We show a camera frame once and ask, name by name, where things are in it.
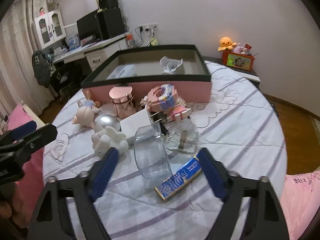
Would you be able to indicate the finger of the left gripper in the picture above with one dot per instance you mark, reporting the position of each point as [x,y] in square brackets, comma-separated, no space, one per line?
[37,139]
[21,131]

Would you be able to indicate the orange lid bottle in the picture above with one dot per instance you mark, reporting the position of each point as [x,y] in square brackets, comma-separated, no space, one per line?
[130,40]

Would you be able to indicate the white desk with drawers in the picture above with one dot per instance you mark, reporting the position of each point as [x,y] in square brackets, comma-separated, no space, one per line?
[94,53]

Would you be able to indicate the rose gold metal canister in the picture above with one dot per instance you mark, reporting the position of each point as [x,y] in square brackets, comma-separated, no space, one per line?
[123,101]

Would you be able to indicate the black computer tower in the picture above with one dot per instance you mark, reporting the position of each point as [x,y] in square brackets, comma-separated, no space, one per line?
[110,23]

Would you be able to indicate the person's left hand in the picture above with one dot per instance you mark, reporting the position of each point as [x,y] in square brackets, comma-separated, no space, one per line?
[10,209]

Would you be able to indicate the clear plastic card case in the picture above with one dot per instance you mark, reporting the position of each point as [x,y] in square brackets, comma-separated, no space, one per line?
[123,71]

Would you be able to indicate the white bunny astronaut figurine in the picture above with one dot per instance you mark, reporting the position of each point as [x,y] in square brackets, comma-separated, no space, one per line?
[107,135]

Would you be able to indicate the blue gold box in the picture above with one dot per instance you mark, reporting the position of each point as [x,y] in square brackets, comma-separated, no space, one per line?
[179,179]

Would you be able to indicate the clear plastic container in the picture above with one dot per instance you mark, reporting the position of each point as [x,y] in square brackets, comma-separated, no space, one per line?
[150,152]

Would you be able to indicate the white square box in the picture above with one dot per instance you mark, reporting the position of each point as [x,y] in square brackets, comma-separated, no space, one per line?
[131,124]

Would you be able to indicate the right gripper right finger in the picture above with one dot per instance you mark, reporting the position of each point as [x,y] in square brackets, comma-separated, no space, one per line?
[265,218]

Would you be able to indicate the pink pillow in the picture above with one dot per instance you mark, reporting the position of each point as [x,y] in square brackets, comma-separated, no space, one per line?
[28,189]

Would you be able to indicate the beige curtain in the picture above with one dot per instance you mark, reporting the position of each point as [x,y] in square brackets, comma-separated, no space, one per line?
[18,42]

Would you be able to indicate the white glass-door cabinet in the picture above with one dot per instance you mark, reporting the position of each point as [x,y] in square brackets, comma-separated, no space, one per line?
[49,28]

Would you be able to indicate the snack bag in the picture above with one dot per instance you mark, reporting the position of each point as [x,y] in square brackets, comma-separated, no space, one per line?
[154,42]

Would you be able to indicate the red cartoon storage box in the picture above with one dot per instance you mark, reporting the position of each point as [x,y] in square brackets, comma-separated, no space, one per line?
[239,61]

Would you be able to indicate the white wall power strip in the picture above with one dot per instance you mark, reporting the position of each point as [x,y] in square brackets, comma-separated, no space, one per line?
[147,27]

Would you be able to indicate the clear glass perfume bottle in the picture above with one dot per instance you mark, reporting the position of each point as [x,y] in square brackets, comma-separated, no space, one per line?
[182,137]

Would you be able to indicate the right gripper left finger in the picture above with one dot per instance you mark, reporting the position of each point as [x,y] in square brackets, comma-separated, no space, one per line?
[51,218]

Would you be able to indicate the white cup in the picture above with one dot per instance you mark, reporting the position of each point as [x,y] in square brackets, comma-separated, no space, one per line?
[172,66]

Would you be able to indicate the pink doll figurine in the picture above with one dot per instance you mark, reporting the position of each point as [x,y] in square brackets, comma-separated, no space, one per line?
[87,111]

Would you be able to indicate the pink brick block model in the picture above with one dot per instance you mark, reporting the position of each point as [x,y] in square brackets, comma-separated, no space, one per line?
[164,100]

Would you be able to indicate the dark jacket on chair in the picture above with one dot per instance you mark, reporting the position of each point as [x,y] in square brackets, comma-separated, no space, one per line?
[41,68]

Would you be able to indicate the black speaker on tower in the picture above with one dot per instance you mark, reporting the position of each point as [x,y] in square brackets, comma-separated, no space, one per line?
[108,4]

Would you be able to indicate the pink box with black rim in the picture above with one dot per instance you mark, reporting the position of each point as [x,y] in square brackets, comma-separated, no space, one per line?
[193,86]

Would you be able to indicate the black computer monitor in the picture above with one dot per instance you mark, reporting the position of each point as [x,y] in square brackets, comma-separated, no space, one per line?
[88,26]

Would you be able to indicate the pink blanket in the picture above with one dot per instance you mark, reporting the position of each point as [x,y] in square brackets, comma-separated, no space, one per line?
[300,201]

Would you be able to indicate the orange octopus plush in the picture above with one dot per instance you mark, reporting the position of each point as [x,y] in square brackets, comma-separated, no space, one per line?
[226,43]

